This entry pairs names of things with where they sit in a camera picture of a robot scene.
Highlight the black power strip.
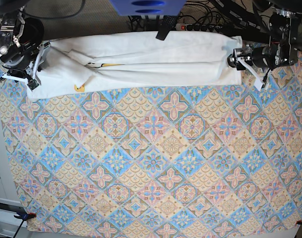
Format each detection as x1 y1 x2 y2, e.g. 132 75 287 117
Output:
174 23 223 33

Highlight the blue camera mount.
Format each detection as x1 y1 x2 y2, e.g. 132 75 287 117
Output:
110 0 186 16

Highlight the white cabinet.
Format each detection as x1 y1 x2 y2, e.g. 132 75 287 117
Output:
0 74 30 238

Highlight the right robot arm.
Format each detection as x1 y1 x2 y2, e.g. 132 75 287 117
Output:
0 9 49 91

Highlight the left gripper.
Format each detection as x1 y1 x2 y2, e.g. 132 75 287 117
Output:
227 46 274 92

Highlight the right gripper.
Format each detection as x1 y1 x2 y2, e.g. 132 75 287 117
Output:
0 42 50 91

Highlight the patterned tablecloth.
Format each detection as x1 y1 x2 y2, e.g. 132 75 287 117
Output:
0 53 302 238

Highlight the blue orange clamp lower left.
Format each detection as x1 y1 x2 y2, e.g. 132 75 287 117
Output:
13 212 37 238

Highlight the white printed T-shirt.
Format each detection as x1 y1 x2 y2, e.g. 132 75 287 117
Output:
27 31 242 100

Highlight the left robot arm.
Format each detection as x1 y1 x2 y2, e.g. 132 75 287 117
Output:
212 0 302 91

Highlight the black brush-like bracket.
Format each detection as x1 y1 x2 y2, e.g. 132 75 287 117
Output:
156 15 178 41

